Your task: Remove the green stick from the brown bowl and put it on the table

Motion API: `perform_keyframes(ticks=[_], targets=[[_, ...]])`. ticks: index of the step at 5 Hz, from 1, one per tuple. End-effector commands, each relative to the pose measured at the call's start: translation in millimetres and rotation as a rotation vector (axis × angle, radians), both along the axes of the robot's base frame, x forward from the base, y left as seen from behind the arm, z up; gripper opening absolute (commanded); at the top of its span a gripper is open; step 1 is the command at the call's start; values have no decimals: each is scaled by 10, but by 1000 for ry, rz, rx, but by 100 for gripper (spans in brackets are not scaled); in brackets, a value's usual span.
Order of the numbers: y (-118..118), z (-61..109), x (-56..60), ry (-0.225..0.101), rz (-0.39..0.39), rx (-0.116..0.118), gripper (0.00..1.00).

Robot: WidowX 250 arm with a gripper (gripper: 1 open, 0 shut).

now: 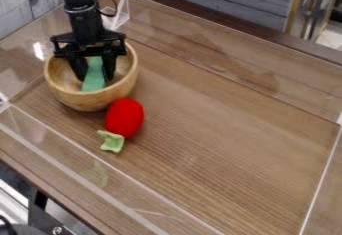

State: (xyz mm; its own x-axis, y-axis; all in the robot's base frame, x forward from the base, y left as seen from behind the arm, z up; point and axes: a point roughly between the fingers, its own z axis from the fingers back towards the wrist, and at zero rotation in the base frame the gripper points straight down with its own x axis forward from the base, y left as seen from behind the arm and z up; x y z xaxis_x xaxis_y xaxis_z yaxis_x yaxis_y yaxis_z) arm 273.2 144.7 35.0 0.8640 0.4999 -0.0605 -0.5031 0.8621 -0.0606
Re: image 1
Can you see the green rectangular stick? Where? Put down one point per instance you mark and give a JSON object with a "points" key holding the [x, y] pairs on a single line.
{"points": [[94, 81]]}

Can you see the black table leg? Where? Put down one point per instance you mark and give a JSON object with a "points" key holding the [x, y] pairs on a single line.
{"points": [[36, 208]]}

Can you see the gold metal chair frame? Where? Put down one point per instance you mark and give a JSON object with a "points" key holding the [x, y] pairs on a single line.
{"points": [[309, 16]]}

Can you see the red plush strawberry toy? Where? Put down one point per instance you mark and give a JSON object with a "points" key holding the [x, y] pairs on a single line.
{"points": [[123, 121]]}

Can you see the clear acrylic stand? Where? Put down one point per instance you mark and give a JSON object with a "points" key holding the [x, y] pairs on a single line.
{"points": [[116, 16]]}

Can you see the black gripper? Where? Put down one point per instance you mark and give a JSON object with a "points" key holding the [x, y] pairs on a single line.
{"points": [[108, 45]]}

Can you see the brown wooden bowl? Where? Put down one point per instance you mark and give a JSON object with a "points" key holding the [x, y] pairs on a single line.
{"points": [[65, 87]]}

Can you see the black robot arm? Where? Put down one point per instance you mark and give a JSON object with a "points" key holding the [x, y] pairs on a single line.
{"points": [[88, 40]]}

